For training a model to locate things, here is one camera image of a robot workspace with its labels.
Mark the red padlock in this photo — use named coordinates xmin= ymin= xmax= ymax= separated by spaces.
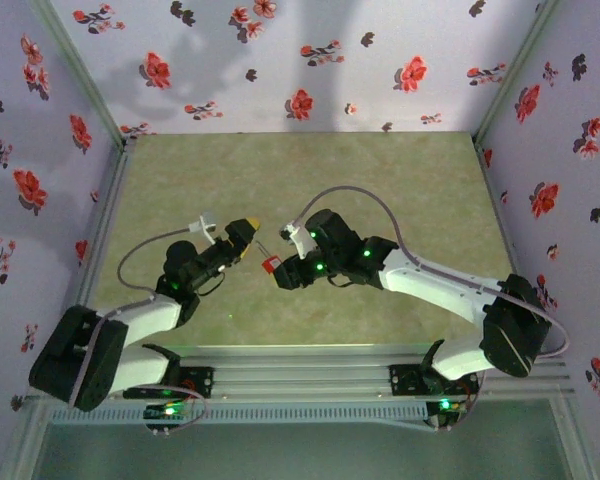
xmin=256 ymin=240 xmax=282 ymax=277

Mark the left arm grey cable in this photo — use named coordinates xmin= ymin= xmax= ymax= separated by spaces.
xmin=69 ymin=225 xmax=206 ymax=436

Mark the aluminium side rail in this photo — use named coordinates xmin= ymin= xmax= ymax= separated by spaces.
xmin=472 ymin=134 xmax=541 ymax=351
xmin=59 ymin=135 xmax=137 ymax=361

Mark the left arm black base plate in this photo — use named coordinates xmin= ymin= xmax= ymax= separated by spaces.
xmin=123 ymin=364 xmax=215 ymax=400

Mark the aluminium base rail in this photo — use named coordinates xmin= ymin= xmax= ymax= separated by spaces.
xmin=27 ymin=347 xmax=576 ymax=401

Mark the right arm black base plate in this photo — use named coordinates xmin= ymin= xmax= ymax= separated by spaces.
xmin=388 ymin=363 xmax=481 ymax=397

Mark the white slotted cable duct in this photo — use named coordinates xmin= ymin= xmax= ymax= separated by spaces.
xmin=47 ymin=403 xmax=429 ymax=426

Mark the aluminium corner post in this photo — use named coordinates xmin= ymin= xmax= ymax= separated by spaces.
xmin=29 ymin=0 xmax=129 ymax=149
xmin=472 ymin=0 xmax=564 ymax=141

